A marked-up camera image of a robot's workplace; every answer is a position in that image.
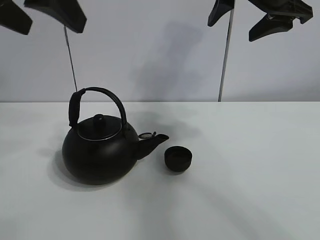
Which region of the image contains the small black teacup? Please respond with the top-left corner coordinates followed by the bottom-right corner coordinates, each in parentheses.
top-left (164, 146), bottom-right (193, 173)

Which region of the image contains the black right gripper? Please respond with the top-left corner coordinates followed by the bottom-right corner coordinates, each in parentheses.
top-left (207, 0), bottom-right (314, 42)

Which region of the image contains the black round teapot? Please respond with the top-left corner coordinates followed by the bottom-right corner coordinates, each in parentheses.
top-left (62, 87), bottom-right (169, 185)

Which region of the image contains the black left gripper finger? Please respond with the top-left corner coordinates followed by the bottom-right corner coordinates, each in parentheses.
top-left (24, 0), bottom-right (87, 33)
top-left (0, 2), bottom-right (33, 35)

